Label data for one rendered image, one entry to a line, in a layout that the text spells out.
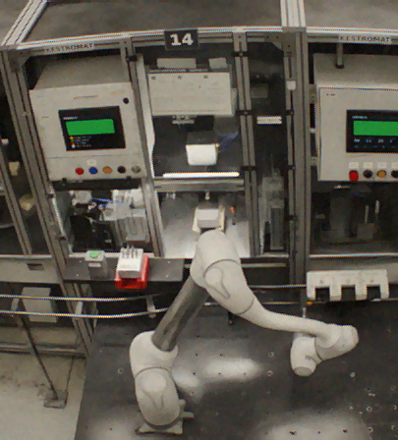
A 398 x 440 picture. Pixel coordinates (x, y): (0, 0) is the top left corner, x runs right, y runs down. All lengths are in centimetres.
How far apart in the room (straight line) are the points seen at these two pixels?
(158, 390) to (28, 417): 137
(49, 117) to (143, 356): 101
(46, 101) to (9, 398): 190
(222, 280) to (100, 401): 95
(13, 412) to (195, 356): 129
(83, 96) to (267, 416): 148
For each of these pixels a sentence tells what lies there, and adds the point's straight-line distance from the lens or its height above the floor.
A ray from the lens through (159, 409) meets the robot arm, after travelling 289.
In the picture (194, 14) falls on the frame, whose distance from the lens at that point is 284.
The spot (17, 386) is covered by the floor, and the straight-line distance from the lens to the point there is 420.
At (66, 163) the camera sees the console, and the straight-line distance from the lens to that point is 307.
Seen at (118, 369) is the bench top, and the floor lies 68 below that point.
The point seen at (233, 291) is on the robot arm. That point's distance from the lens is 252.
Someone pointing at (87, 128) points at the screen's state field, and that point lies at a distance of 291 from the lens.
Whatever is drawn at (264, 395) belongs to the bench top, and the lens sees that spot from 311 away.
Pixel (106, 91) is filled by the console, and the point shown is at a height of 180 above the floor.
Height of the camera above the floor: 326
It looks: 42 degrees down
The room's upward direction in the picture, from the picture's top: 7 degrees counter-clockwise
